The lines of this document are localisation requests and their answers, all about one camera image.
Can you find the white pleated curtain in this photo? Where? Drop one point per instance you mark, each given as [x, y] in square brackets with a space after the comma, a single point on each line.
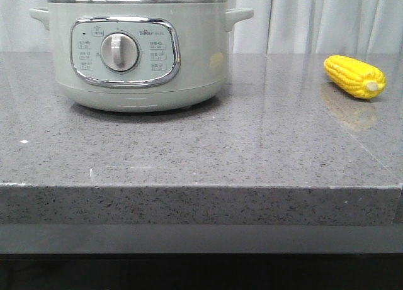
[278, 26]

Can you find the yellow corn cob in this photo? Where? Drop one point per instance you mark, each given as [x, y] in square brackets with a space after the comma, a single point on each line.
[359, 79]

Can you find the pale green electric cooking pot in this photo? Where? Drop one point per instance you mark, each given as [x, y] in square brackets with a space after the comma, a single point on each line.
[140, 57]

